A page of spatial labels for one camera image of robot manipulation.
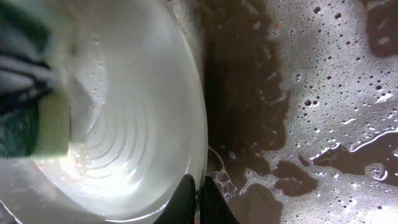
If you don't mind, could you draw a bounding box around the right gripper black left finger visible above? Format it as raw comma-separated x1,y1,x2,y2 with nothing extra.
154,174,196,224

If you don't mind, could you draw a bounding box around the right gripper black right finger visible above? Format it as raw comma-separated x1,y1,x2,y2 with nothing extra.
199,175,239,224

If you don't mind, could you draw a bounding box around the green yellow sponge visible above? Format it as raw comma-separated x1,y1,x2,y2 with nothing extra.
1,0,78,159

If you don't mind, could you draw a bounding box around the dark brown tray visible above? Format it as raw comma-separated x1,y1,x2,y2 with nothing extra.
170,0,397,223

